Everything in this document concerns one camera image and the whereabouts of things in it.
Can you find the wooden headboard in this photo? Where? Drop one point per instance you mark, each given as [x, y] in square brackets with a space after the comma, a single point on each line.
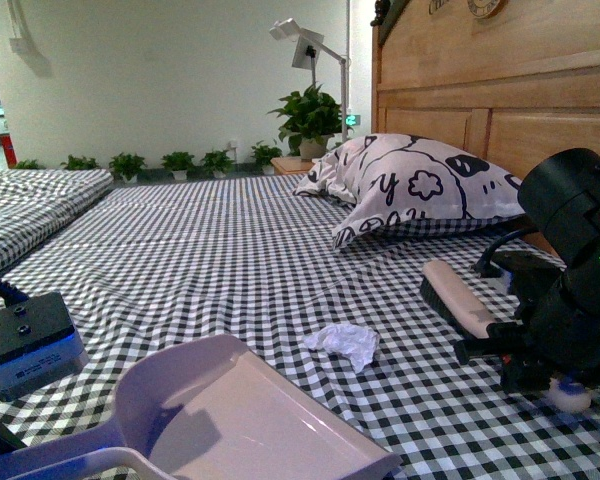
[513, 89]

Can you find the green digital clock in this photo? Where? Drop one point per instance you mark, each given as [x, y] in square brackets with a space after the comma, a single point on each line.
[353, 120]

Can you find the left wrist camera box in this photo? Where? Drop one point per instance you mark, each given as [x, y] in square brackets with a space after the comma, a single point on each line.
[39, 344]

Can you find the round wall clock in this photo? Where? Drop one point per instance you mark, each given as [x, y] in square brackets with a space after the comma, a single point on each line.
[482, 9]

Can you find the pale pink dustpan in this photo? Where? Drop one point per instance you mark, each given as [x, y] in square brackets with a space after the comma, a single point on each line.
[208, 409]

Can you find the checkered bed sheet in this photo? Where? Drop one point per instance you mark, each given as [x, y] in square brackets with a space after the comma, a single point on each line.
[150, 266]

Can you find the black white patterned pillow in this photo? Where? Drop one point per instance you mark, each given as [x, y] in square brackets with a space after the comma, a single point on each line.
[411, 186]

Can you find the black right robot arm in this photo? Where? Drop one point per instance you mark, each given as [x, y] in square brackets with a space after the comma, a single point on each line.
[561, 196]

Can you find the beige hand brush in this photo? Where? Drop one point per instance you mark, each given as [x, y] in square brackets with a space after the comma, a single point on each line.
[446, 293]

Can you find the large potted green plant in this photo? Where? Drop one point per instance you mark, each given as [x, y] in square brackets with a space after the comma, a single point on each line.
[312, 118]

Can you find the folded checkered blanket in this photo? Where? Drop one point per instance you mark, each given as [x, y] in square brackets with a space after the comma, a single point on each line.
[34, 204]

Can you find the far wooden nightstand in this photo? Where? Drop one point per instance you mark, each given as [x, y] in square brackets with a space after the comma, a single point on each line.
[291, 165]

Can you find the crumpled white paper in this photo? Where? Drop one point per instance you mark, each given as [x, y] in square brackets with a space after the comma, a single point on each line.
[355, 343]

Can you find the small potted plant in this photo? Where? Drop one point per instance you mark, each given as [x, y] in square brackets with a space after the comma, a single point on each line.
[263, 154]
[178, 163]
[79, 163]
[127, 166]
[217, 163]

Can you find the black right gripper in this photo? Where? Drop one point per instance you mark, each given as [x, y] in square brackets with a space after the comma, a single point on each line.
[559, 309]

